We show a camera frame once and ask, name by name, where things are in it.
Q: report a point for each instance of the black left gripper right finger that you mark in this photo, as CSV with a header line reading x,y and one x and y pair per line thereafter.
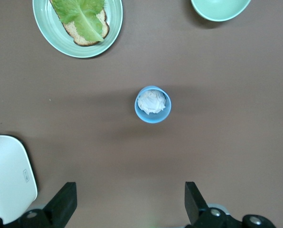
x,y
195,204

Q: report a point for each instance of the pale green ribbed plate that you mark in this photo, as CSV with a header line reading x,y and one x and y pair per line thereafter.
x,y
51,35

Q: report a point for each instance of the toasted bread slice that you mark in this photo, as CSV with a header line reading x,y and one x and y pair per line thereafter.
x,y
76,38

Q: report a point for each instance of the green lettuce leaf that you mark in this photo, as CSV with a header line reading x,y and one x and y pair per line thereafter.
x,y
82,14

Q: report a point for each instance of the crumpled white tissue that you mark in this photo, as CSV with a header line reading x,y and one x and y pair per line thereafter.
x,y
152,102

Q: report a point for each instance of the pale green bowl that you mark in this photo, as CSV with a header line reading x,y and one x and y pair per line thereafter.
x,y
217,9

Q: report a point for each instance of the white toaster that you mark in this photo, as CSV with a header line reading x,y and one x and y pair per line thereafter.
x,y
6,180

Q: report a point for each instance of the light blue plastic cup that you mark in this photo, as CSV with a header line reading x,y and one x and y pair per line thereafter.
x,y
151,119

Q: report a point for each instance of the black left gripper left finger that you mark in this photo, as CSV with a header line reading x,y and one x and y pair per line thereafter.
x,y
63,202

